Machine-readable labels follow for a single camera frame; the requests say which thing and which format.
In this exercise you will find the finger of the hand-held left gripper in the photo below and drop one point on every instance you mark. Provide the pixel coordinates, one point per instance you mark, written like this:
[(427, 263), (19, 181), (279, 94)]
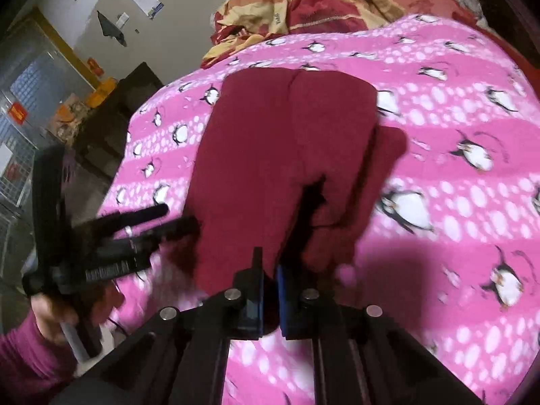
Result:
[(168, 232), (135, 216)]

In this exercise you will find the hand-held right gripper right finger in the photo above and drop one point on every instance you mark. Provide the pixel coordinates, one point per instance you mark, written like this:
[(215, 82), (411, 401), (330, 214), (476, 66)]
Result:
[(283, 303)]

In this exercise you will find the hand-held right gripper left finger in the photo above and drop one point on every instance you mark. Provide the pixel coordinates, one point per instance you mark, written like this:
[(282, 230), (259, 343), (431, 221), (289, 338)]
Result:
[(256, 303)]

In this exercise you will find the maroon small garment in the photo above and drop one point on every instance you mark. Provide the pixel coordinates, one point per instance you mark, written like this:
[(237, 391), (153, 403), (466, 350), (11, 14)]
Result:
[(274, 143)]

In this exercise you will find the person's left forearm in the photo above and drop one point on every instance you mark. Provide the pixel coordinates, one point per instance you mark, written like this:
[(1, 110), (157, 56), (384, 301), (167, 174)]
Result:
[(29, 367)]

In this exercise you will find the person's left hand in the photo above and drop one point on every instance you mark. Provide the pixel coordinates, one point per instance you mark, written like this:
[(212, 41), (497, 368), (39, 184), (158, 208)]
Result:
[(48, 316)]

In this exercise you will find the dark wooden cabinet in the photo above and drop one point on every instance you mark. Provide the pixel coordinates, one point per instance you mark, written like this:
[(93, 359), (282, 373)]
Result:
[(114, 118)]

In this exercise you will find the metal grille door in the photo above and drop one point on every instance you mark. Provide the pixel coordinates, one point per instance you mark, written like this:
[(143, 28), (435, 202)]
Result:
[(29, 93)]

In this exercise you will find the yellow box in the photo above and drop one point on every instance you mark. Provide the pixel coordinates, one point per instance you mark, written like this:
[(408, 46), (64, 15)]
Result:
[(101, 92)]

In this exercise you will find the pink penguin print blanket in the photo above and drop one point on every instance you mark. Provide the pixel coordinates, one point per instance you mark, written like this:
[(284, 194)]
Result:
[(443, 228)]

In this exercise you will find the red and yellow patterned blanket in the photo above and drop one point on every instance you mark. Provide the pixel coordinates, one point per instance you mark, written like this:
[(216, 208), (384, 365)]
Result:
[(320, 12)]

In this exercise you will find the red bed sheet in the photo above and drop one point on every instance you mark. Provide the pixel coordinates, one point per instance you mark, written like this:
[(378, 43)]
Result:
[(506, 44)]

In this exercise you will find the dark cloth on wall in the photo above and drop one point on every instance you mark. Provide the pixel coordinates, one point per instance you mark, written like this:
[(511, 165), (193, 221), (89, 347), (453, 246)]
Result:
[(110, 27)]

